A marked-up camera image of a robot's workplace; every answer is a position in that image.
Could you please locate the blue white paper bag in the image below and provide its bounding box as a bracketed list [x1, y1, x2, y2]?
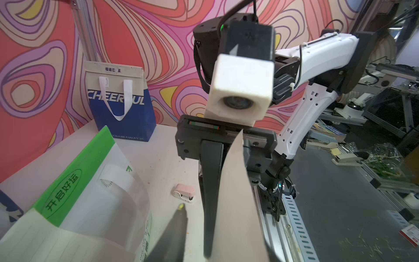
[0, 191, 24, 238]

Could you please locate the dark blue paper bag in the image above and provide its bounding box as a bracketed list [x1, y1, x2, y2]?
[84, 61, 157, 142]

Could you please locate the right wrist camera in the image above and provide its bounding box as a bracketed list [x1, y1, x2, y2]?
[204, 21, 275, 127]

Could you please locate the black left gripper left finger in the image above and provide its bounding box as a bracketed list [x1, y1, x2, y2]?
[145, 204, 188, 262]

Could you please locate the green white paper bag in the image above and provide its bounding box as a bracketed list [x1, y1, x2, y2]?
[28, 127, 152, 262]

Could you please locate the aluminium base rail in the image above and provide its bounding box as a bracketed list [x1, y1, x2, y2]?
[253, 186, 319, 262]

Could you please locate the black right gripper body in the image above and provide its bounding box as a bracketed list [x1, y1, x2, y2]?
[175, 115, 278, 174]

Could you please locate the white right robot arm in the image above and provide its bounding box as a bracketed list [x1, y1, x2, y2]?
[175, 11, 376, 262]

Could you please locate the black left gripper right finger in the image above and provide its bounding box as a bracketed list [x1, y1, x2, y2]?
[265, 243, 281, 262]

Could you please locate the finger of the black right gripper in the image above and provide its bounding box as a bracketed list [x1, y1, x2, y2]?
[200, 140, 224, 257]

